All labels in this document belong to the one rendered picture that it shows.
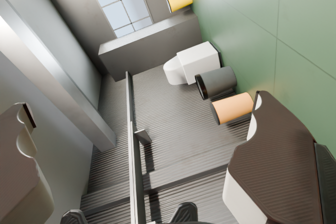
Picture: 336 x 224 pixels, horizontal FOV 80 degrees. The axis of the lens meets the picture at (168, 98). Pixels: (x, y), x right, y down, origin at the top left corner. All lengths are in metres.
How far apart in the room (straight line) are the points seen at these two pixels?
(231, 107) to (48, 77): 3.01
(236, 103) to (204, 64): 1.37
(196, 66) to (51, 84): 2.87
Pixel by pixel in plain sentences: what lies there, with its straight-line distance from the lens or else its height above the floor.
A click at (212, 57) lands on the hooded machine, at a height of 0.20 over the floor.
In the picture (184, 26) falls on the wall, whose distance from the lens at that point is 5.92.
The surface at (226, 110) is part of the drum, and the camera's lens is 3.66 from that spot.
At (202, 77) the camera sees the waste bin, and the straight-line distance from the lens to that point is 4.12.
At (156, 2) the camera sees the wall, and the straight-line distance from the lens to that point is 6.31.
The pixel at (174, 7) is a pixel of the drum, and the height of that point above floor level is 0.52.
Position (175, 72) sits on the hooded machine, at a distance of 4.66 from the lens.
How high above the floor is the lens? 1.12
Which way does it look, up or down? 4 degrees up
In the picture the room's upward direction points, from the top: 110 degrees counter-clockwise
